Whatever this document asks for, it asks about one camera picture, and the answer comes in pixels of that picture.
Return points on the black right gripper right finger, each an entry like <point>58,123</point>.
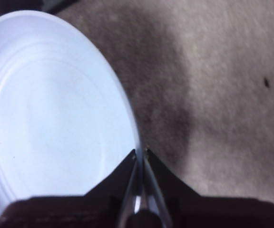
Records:
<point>210,213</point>

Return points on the pale blue round plate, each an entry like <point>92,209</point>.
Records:
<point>56,107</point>

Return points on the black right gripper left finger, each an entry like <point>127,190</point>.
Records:
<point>80,211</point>

